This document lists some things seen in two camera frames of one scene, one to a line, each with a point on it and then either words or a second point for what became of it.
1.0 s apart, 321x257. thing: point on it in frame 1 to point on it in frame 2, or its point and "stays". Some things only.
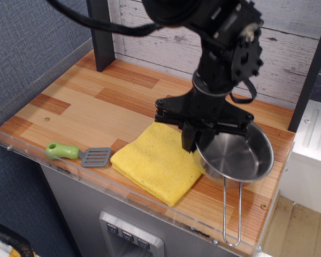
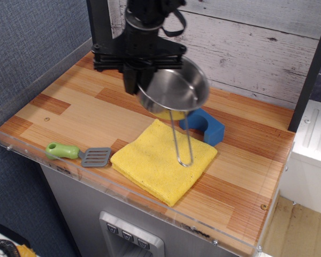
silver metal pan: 232,159 to 175,91
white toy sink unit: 307,178 stays
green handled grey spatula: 91,157 stays
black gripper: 186,108 to 137,55
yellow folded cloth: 157,162 stays
